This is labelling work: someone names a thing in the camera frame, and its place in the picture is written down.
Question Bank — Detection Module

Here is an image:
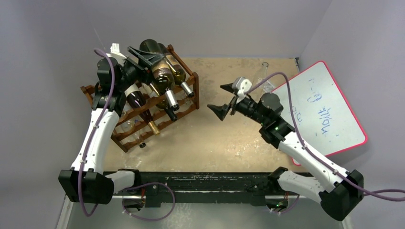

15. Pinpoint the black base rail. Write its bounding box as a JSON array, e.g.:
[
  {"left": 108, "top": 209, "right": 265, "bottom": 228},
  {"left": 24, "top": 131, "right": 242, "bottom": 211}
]
[{"left": 101, "top": 170, "right": 320, "bottom": 208}]

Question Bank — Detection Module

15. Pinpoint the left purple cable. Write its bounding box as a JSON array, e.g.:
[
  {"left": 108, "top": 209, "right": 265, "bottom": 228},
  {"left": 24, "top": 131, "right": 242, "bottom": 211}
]
[{"left": 77, "top": 48, "right": 116, "bottom": 218}]

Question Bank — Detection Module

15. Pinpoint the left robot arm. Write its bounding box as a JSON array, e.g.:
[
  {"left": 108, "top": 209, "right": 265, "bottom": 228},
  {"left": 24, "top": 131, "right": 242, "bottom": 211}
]
[{"left": 58, "top": 47, "right": 163, "bottom": 204}]

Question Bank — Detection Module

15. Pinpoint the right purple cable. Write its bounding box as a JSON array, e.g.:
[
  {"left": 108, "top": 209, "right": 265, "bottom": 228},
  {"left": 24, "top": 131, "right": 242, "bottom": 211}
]
[{"left": 246, "top": 72, "right": 405, "bottom": 202}]

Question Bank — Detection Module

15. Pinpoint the pink-framed whiteboard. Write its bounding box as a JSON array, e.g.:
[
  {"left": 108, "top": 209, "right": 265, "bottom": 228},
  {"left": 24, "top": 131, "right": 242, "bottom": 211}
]
[{"left": 273, "top": 61, "right": 368, "bottom": 156}]

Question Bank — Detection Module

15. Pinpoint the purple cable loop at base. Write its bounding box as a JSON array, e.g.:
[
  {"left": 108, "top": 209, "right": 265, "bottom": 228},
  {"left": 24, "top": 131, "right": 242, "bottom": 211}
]
[{"left": 121, "top": 182, "right": 176, "bottom": 222}]

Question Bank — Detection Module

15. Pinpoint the clear glass wine bottle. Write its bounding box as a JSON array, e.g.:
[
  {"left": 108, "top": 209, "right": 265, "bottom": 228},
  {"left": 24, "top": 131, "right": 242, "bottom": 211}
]
[{"left": 250, "top": 62, "right": 275, "bottom": 100}]

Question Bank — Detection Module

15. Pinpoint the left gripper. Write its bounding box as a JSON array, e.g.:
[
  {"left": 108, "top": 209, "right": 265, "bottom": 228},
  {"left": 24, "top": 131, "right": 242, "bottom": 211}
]
[{"left": 117, "top": 48, "right": 164, "bottom": 92}]

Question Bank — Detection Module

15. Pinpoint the clear bottle in rack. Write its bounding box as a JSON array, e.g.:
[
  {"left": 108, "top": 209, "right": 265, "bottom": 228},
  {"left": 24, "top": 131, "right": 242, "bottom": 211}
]
[{"left": 121, "top": 104, "right": 144, "bottom": 144}]

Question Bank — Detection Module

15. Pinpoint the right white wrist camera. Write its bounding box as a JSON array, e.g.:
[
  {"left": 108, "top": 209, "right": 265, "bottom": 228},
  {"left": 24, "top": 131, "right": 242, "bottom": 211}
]
[{"left": 231, "top": 77, "right": 252, "bottom": 97}]

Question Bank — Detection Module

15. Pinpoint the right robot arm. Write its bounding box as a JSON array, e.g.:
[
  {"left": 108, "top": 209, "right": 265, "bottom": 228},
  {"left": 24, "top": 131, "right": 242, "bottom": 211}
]
[{"left": 208, "top": 93, "right": 364, "bottom": 221}]

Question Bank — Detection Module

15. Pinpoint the dark bottle, black cap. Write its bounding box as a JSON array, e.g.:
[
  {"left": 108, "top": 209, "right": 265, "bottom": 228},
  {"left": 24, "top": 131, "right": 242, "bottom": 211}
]
[{"left": 156, "top": 100, "right": 178, "bottom": 122}]

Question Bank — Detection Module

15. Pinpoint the dark green bottle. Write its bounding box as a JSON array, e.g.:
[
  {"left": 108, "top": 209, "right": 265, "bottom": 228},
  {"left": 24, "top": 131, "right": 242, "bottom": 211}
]
[{"left": 139, "top": 39, "right": 180, "bottom": 111}]

